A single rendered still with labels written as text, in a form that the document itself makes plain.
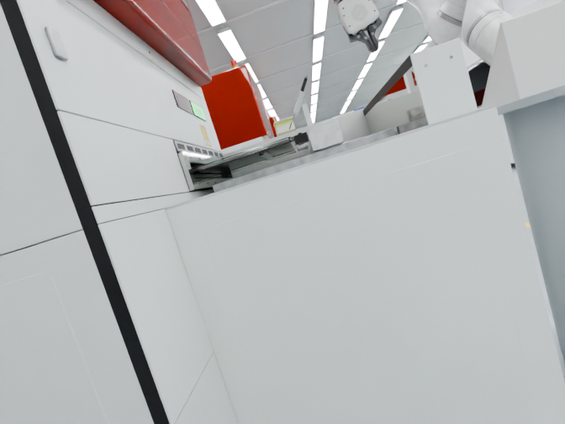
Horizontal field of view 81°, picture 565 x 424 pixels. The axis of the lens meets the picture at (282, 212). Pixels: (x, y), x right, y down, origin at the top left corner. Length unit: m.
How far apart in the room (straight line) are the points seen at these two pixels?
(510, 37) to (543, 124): 0.23
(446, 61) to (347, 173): 0.29
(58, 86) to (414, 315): 0.68
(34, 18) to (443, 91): 0.66
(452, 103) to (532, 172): 0.41
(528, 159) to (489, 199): 0.40
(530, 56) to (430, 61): 0.34
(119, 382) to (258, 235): 0.31
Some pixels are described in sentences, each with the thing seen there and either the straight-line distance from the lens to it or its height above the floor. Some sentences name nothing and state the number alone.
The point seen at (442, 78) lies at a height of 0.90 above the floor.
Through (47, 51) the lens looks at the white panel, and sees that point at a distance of 0.58.
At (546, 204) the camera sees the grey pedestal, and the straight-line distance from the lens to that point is 1.10.
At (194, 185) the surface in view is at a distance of 0.84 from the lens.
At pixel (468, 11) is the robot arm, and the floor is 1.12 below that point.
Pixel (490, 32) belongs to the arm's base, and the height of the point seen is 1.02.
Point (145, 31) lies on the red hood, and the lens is 0.92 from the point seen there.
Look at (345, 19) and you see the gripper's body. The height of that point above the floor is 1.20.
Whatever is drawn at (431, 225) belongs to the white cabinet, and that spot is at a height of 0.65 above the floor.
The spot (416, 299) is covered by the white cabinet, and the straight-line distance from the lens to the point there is 0.69.
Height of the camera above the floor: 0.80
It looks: 5 degrees down
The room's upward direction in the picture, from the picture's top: 17 degrees counter-clockwise
